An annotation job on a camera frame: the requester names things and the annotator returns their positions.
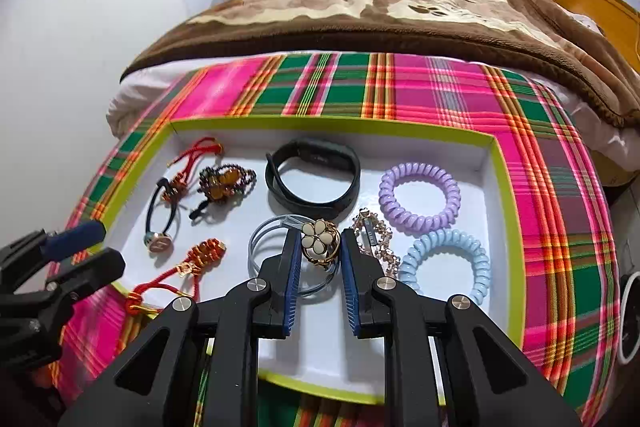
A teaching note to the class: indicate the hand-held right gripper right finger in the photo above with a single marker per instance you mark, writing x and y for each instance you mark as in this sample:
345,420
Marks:
350,287

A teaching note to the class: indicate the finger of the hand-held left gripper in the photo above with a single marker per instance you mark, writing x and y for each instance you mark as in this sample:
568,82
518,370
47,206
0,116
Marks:
75,238
95,269

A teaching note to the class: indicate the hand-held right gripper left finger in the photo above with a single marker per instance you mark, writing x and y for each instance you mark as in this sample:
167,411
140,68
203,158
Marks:
292,287

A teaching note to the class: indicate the clear grey bangle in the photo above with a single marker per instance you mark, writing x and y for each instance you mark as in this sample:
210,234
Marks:
292,222

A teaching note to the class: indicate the black wristband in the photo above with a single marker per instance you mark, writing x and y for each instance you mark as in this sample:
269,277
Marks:
320,149

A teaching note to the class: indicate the yellow-green shallow box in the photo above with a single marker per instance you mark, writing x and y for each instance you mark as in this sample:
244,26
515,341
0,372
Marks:
250,152

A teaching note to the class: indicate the pink green plaid sheet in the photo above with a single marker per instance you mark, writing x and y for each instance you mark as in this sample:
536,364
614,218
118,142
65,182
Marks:
450,97

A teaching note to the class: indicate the brown patterned blanket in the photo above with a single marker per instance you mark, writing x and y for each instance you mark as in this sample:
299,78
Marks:
350,32

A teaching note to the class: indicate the black white-rimmed bin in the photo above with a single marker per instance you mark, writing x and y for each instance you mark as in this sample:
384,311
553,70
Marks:
622,322

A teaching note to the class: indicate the wooden headboard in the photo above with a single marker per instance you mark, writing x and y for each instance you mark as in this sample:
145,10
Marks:
600,7

